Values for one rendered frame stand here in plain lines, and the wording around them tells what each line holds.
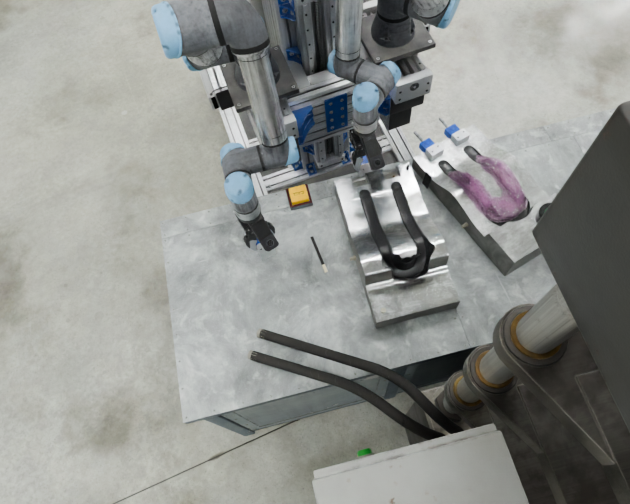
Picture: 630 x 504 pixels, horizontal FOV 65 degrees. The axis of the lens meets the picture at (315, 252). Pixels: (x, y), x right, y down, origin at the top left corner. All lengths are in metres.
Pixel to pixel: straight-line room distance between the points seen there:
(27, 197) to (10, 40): 1.36
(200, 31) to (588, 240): 0.95
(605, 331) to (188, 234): 1.47
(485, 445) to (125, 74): 3.18
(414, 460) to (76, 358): 2.12
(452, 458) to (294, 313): 0.87
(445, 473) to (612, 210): 0.51
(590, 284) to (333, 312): 1.15
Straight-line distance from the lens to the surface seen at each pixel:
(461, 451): 0.84
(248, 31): 1.23
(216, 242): 1.73
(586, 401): 0.83
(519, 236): 1.62
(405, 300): 1.52
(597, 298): 0.50
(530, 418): 1.06
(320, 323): 1.56
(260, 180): 2.51
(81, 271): 2.87
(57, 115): 3.57
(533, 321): 0.74
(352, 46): 1.55
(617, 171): 0.43
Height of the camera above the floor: 2.29
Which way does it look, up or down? 65 degrees down
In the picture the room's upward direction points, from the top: 11 degrees counter-clockwise
